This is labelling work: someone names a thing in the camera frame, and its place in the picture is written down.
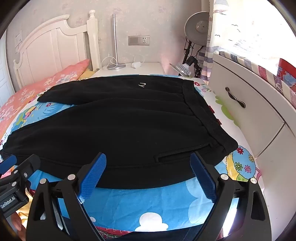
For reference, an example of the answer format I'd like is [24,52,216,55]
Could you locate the white wall switch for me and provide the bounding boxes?
[14,30,23,52]

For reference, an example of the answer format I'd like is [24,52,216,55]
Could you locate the yellow pillow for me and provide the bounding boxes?
[80,69,96,80]

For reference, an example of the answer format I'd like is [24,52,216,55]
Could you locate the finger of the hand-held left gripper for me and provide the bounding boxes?
[0,154,17,179]
[9,154,41,184]

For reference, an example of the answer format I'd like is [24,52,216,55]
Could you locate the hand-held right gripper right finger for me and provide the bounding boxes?
[189,151,272,241]

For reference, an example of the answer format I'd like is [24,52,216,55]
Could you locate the grey round fan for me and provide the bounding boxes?
[184,11,210,46]

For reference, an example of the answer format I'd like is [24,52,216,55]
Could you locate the blue cartoon printed bed sheet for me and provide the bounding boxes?
[0,77,263,235]

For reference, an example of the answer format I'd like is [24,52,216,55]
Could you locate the white cable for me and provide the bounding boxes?
[100,56,145,70]

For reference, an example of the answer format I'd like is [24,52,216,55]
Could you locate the grey wall socket panel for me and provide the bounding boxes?
[128,35,151,46]

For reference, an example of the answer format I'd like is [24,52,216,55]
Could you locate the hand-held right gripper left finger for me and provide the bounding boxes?
[26,152,107,241]

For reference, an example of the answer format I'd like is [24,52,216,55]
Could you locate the dark metal drawer handle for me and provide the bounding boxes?
[225,87,247,109]

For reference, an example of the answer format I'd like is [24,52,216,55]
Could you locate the white drawer cabinet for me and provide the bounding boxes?
[207,52,296,233]

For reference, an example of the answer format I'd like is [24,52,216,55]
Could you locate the black fan stand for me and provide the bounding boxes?
[183,40,205,78]

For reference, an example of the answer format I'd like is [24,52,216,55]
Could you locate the silver pole table lamp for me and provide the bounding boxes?
[106,14,126,70]

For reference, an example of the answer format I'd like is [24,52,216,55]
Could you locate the white nightstand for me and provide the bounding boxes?
[89,62,167,80]

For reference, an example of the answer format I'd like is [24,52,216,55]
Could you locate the bird printed curtain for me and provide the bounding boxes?
[199,0,296,93]

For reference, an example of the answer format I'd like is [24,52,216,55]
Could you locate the black pants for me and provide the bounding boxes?
[1,75,238,189]

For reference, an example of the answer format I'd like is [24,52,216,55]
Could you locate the silver clip lamp head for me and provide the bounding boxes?
[170,62,193,77]

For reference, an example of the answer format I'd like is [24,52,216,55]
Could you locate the white wooden headboard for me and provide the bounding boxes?
[13,9,101,90]

